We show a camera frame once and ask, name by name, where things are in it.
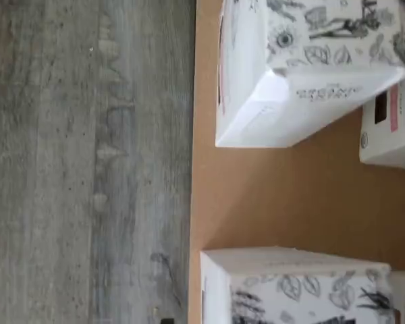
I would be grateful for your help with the brown wooden shelf board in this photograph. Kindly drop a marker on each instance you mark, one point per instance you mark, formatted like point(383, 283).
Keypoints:
point(290, 195)

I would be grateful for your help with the white box pink stripe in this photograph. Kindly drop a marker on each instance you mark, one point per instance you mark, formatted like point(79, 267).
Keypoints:
point(290, 94)

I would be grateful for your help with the white box black stripe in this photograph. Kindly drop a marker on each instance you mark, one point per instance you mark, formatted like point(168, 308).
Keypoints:
point(290, 297)

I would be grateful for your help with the white box pink label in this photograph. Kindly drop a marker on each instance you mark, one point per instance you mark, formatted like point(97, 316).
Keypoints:
point(391, 141)

